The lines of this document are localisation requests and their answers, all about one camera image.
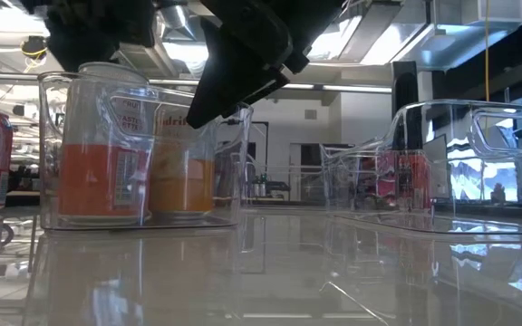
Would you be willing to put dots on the white and orange soda can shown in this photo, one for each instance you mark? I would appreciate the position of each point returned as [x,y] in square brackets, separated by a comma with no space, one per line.
[181,181]
[102,181]

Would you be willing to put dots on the ceiling light strip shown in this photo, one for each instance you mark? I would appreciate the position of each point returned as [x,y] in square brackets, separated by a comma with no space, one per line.
[356,88]

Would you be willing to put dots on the black column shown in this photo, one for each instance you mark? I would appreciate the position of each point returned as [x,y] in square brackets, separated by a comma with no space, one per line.
[403,90]

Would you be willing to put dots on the red Coca-Cola can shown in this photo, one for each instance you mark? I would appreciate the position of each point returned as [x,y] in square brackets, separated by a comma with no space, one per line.
[412,181]

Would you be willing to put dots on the small dark bottle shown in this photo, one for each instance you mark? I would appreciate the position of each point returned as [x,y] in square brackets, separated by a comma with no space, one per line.
[498,194]

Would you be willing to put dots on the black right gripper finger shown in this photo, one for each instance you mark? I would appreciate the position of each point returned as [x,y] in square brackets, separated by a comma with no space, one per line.
[229,77]

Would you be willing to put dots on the silver air duct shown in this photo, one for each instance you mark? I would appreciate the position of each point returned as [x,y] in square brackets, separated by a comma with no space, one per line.
[172,22]

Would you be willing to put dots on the clear plastic bin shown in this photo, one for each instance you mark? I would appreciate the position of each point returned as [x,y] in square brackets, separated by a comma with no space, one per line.
[225,190]
[283,194]
[469,204]

